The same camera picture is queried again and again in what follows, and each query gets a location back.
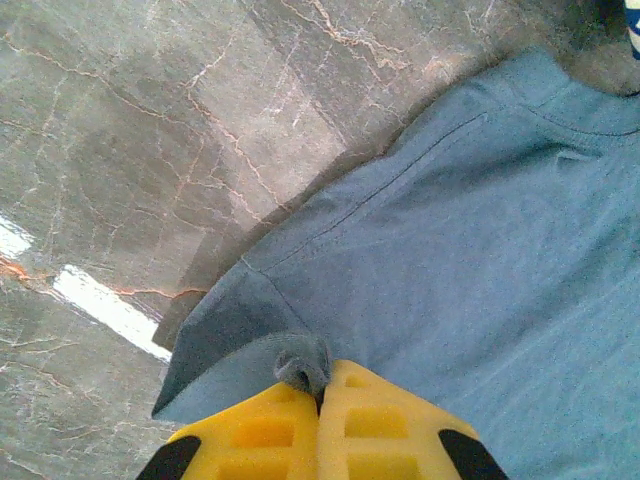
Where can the blue t-shirt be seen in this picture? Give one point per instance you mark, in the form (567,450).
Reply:
(475,275)

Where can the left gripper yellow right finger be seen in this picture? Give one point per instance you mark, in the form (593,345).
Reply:
(380,430)

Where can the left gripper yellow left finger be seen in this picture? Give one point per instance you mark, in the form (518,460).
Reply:
(270,440)

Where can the white and blue cloth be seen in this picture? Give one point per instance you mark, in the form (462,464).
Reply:
(634,25)

